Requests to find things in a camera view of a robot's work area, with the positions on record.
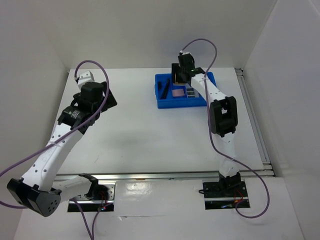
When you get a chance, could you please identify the aluminium rail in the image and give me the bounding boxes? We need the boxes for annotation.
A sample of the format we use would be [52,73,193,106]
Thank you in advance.
[234,68,275,177]
[54,169,275,182]

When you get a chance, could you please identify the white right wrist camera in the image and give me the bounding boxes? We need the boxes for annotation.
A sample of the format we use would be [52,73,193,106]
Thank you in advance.
[178,50,192,57]

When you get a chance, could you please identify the aluminium front rail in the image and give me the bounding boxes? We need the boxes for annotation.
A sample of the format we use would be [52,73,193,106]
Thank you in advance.
[54,169,275,182]

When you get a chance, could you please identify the slim black makeup brush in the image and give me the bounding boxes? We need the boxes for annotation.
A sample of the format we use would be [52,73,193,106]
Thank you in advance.
[157,81,165,100]

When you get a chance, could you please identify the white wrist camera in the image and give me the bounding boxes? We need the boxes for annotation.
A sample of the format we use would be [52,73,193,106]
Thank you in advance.
[178,50,192,57]
[75,70,95,90]

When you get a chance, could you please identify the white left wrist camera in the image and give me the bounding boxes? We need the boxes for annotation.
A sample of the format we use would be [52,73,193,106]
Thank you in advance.
[75,70,95,90]

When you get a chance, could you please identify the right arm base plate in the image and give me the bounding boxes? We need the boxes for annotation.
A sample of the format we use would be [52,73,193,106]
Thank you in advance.
[198,181,250,210]

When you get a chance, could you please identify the black fan makeup brush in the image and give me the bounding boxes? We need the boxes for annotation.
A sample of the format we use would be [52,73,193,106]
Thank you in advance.
[160,78,171,100]

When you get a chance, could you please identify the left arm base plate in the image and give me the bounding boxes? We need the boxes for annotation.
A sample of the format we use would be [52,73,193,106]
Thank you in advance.
[65,180,116,213]

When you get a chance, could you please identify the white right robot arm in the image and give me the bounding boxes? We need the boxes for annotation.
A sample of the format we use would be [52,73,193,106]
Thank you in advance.
[171,51,241,196]

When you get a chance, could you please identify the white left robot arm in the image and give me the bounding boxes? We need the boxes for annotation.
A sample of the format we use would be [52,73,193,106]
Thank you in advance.
[6,81,117,217]

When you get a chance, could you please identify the aluminium right side rail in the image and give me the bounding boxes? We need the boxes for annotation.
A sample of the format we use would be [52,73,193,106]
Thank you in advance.
[234,68,275,177]

